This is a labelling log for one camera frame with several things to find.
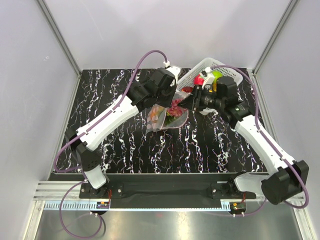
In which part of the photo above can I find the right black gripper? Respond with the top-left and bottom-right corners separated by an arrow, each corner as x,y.
177,85 -> 224,113

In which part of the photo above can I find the dark red plum toy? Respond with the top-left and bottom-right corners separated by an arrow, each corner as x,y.
181,86 -> 193,93

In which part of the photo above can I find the purple grape bunch toy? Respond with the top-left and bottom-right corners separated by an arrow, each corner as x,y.
166,98 -> 184,118

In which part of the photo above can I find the orange toy pineapple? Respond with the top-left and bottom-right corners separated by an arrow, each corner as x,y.
147,105 -> 176,126

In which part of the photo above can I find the clear pink-dotted zip bag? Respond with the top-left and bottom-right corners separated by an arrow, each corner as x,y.
146,91 -> 189,134

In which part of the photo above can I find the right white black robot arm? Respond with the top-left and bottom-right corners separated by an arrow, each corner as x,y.
178,76 -> 309,205

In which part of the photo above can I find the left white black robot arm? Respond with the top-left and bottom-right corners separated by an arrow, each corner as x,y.
65,66 -> 181,198

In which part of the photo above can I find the white plastic mesh basket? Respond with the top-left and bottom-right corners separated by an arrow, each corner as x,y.
176,57 -> 243,116

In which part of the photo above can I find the red dragon fruit toy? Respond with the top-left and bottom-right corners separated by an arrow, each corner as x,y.
193,74 -> 205,86

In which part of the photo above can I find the green apple toy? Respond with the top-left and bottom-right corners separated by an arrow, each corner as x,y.
212,70 -> 223,79

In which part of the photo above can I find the black marble pattern mat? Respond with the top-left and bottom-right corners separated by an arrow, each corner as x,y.
67,69 -> 267,174

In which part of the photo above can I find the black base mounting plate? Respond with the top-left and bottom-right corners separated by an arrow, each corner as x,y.
79,173 -> 257,200

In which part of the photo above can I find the right connector board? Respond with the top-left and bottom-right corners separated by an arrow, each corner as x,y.
230,201 -> 246,212

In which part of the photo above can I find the connector board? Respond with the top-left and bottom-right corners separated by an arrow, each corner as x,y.
230,201 -> 246,212
96,201 -> 110,210

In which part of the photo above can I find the left connector board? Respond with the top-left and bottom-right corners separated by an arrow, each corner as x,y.
96,201 -> 110,210

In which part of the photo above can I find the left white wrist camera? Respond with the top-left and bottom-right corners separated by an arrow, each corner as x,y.
163,61 -> 181,87

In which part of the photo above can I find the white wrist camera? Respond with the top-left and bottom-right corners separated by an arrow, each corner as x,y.
163,61 -> 181,87
200,67 -> 215,89

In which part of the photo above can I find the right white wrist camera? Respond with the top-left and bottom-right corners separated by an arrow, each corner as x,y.
200,67 -> 215,89

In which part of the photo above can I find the left aluminium frame post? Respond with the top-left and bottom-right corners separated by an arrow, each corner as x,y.
35,0 -> 82,76

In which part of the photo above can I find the aluminium frame post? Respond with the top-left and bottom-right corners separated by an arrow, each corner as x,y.
252,0 -> 300,75
35,0 -> 82,76

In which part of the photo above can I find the right aluminium frame post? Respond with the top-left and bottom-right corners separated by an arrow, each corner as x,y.
252,0 -> 300,75

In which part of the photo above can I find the white slotted cable duct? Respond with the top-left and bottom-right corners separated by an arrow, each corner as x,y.
44,200 -> 231,212

